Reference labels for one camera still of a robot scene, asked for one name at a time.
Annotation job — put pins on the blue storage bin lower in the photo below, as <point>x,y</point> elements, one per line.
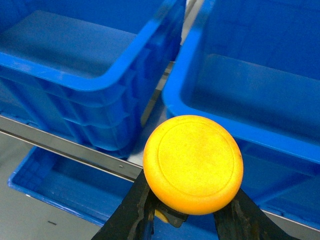
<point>77,189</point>

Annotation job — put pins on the metal shelf rail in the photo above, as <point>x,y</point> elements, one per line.
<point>117,167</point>

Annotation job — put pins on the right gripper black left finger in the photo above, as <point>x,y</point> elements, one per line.
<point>134,217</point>

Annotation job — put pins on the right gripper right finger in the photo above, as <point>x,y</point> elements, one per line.
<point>242,219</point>

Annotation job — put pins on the blue storage bin left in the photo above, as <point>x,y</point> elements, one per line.
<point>85,70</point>

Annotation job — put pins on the blue storage bin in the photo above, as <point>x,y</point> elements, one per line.
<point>253,66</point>
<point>77,189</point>
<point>85,70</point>

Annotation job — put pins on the yellow mushroom push button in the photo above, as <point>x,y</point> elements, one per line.
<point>193,165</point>

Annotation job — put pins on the blue storage bin right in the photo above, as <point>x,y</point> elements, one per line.
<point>253,66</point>

